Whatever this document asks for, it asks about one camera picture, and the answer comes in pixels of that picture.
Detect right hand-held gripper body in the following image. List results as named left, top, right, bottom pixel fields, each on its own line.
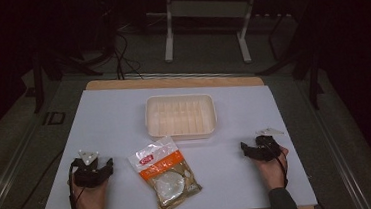
left=251, top=126, right=287, bottom=163

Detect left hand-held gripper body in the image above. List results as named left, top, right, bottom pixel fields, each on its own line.
left=72, top=147, right=112, bottom=190

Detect white table mat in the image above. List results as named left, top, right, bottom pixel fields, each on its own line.
left=30, top=72, right=319, bottom=209

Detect dark floor plate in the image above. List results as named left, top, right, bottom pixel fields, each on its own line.
left=41, top=110, right=68, bottom=127

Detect orange clear snack packet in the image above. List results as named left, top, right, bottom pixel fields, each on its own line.
left=125, top=134, right=205, bottom=209

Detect clear plastic tray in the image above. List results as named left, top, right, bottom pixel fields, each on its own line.
left=143, top=90, right=219, bottom=144

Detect dark metal stand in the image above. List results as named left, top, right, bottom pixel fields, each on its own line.
left=28, top=48, right=65, bottom=114
left=251, top=5, right=327, bottom=115

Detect white metal stand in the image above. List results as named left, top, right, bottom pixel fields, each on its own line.
left=159, top=0, right=265, bottom=71

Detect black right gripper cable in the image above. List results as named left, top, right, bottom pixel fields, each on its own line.
left=267, top=140, right=290, bottom=190

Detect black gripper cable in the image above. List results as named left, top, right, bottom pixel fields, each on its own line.
left=65, top=158, right=88, bottom=209
left=267, top=140, right=290, bottom=190

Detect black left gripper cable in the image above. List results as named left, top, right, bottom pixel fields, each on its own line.
left=65, top=158, right=88, bottom=209

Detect black floor cables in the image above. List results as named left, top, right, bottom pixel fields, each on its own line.
left=110, top=30, right=145, bottom=83

